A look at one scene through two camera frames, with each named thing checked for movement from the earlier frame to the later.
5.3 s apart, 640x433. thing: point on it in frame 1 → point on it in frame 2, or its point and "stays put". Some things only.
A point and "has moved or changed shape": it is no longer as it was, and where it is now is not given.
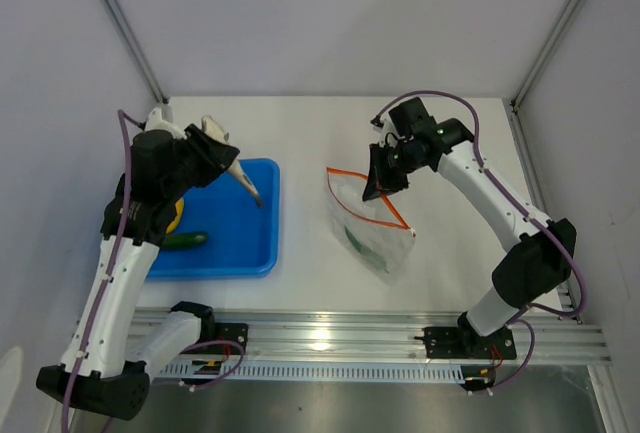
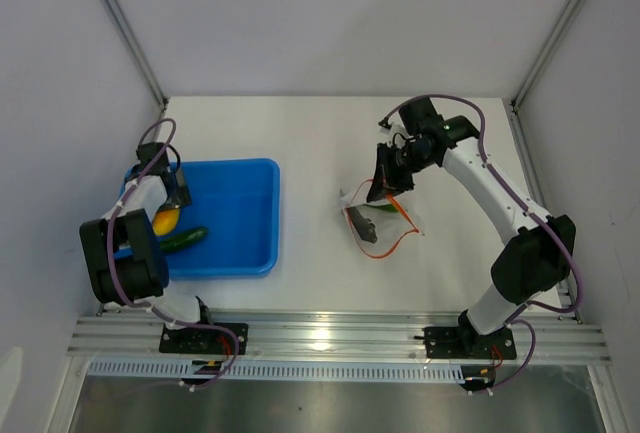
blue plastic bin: (243, 236) stays put
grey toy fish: (237, 171) → (362, 225)
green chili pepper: (364, 250) → (386, 207)
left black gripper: (215, 154) → (180, 198)
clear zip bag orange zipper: (370, 229) has moved or changed shape
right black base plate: (456, 343) stays put
